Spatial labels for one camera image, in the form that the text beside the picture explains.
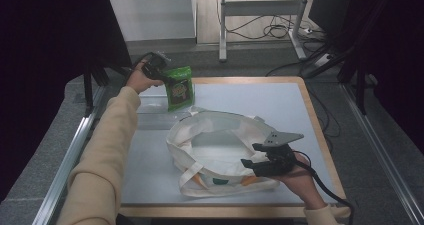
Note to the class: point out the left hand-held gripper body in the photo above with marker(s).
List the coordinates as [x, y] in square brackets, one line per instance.
[155, 66]

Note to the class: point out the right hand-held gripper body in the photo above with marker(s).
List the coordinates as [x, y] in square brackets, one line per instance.
[280, 161]

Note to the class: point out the green seaweed snack packet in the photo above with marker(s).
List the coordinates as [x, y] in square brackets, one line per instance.
[180, 91]

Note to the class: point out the clear plastic box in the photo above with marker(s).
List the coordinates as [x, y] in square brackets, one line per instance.
[153, 118]

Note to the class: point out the white patterned tote bag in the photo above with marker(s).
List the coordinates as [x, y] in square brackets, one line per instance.
[213, 165]

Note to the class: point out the person's left hand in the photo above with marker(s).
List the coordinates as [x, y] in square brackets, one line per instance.
[138, 81]

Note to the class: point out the person's right hand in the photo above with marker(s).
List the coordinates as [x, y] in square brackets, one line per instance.
[303, 181]

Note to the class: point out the grey cabinet panel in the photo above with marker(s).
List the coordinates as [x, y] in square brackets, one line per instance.
[153, 15]

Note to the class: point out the black metal stand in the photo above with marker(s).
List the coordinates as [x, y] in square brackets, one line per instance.
[360, 91]
[88, 91]

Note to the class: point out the white power strip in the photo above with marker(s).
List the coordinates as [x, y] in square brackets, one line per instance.
[322, 60]

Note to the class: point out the dark curtain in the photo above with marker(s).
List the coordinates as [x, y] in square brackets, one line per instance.
[43, 68]
[396, 51]

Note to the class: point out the white metal stand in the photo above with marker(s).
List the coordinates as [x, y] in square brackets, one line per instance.
[260, 7]

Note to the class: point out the aluminium rail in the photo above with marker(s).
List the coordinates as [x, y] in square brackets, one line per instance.
[383, 151]
[63, 171]

